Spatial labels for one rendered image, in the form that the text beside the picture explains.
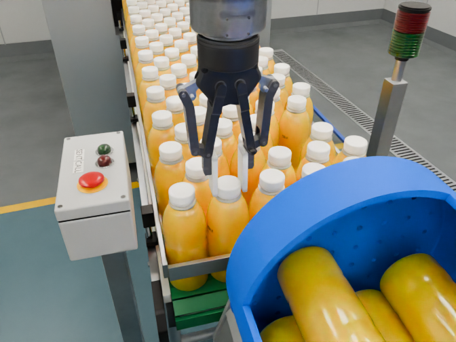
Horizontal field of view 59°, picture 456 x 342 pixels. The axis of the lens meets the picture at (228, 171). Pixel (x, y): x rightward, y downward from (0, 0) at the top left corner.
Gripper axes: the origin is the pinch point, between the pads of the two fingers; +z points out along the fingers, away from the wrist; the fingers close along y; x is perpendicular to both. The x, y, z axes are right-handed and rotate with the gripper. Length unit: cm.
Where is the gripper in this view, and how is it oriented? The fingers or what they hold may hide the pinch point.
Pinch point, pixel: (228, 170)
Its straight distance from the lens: 59.9
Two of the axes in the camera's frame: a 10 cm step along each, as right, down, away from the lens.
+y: 9.7, -1.4, 2.0
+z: 0.0, 8.1, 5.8
